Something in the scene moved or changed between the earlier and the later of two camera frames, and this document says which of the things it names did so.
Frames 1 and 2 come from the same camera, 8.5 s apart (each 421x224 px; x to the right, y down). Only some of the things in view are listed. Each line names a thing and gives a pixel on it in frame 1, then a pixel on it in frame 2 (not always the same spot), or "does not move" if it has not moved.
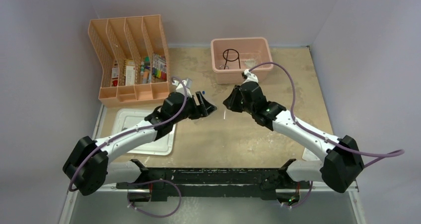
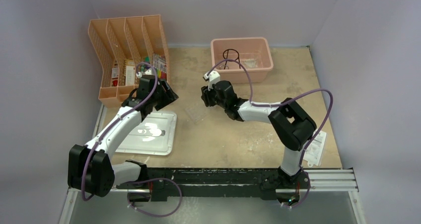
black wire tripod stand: x=227 y=57 does not move
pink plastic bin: x=230 y=56 does not move
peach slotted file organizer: x=132 y=54 does not move
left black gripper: x=207 y=108 → x=169 y=96
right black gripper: x=231 y=103 → x=206 y=96
